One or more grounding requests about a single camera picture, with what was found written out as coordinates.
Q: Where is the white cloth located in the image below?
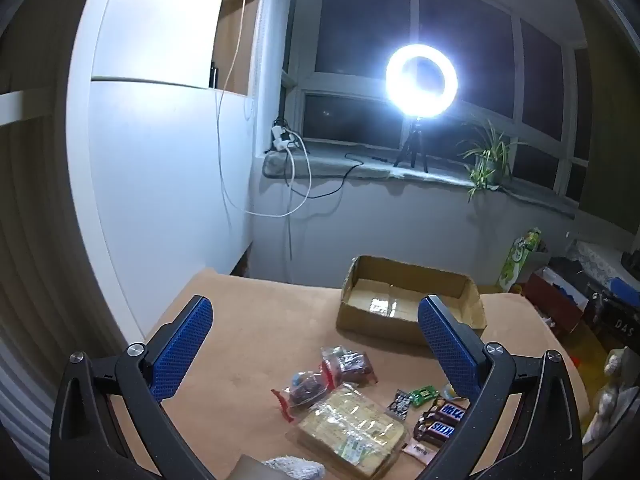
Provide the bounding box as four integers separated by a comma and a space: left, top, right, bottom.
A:
260, 455, 326, 480

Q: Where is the white power strip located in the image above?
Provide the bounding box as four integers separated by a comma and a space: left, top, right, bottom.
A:
270, 117, 301, 152

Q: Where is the dark storage box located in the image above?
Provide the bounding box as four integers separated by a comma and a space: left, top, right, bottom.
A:
595, 290, 640, 348

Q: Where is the black tripod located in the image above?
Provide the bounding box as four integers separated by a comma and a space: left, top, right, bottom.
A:
393, 119, 427, 173

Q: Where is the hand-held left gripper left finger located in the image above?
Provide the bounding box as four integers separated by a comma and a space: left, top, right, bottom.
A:
49, 294, 216, 480

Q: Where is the black candy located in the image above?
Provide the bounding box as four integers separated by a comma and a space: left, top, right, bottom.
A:
387, 389, 413, 418

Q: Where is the pink sachet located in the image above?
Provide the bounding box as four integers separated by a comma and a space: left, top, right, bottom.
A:
402, 440, 433, 461

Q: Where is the window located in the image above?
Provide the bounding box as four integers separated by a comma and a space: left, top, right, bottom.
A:
282, 0, 596, 201

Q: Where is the potted spider plant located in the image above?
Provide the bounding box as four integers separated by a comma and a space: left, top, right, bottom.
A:
457, 119, 526, 203

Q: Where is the white ring light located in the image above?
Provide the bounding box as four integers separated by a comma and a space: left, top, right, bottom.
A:
385, 42, 458, 121

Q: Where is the green carton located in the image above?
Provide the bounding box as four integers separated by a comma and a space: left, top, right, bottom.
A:
500, 227, 543, 293

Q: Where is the white plush bag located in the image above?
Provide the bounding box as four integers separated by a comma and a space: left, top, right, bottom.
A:
585, 347, 632, 441

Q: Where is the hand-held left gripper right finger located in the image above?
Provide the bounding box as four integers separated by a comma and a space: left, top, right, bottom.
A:
416, 294, 583, 480

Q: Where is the red box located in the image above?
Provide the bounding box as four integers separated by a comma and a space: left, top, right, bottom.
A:
525, 265, 588, 343

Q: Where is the green candy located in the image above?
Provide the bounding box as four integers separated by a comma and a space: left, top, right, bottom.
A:
409, 385, 440, 406

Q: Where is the hanging white cable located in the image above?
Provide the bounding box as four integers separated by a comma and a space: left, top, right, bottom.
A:
286, 150, 296, 286

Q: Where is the clear packet of brown snack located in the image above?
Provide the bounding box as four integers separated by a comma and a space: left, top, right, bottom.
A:
320, 346, 379, 390

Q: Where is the black cable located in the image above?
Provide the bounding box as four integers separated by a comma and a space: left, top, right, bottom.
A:
292, 152, 391, 200

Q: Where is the grey flat object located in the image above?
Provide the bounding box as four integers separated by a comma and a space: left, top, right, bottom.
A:
227, 454, 281, 480

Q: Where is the clear packet of mixed snack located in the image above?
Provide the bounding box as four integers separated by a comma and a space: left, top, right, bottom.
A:
271, 370, 335, 421

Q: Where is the brown chocolate bar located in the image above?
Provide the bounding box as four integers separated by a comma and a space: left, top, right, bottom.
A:
420, 397, 471, 423
414, 417, 458, 447

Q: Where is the cardboard box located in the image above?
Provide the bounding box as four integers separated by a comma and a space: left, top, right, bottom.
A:
336, 255, 488, 347

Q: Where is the long white cable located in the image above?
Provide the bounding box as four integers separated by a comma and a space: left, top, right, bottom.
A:
216, 0, 313, 220

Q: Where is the white wardrobe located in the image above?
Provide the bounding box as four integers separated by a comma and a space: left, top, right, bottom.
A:
65, 0, 261, 356

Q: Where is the grey windowsill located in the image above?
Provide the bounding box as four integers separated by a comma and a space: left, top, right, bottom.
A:
263, 142, 576, 218

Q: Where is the large clear biscuit packet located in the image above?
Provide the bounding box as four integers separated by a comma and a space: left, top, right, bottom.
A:
286, 384, 407, 478

